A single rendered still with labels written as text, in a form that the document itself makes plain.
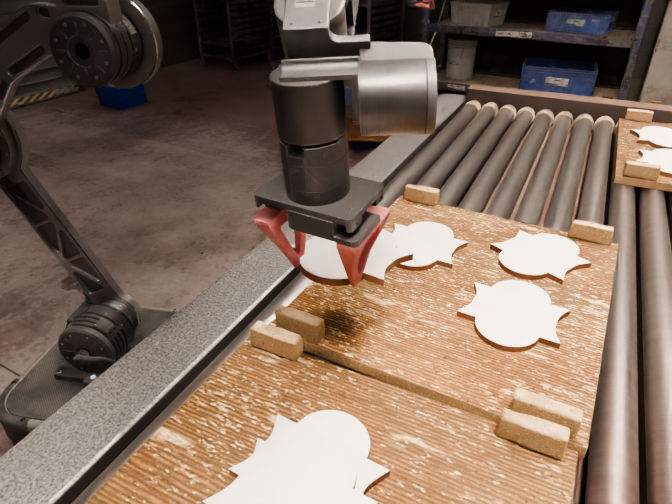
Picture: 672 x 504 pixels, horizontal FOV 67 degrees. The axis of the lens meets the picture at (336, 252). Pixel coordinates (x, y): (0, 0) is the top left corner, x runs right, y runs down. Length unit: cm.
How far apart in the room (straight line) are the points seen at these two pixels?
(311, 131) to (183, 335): 34
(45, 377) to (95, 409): 115
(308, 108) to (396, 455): 30
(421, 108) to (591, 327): 38
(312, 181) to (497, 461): 29
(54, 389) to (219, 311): 106
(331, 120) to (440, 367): 29
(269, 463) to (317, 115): 28
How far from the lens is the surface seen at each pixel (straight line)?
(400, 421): 51
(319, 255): 53
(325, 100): 40
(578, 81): 512
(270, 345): 56
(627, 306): 76
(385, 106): 39
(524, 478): 50
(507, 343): 60
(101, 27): 116
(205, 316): 67
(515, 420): 50
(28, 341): 232
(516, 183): 106
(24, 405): 168
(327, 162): 42
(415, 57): 43
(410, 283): 68
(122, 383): 61
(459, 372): 56
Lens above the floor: 132
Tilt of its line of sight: 32 degrees down
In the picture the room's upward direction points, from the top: straight up
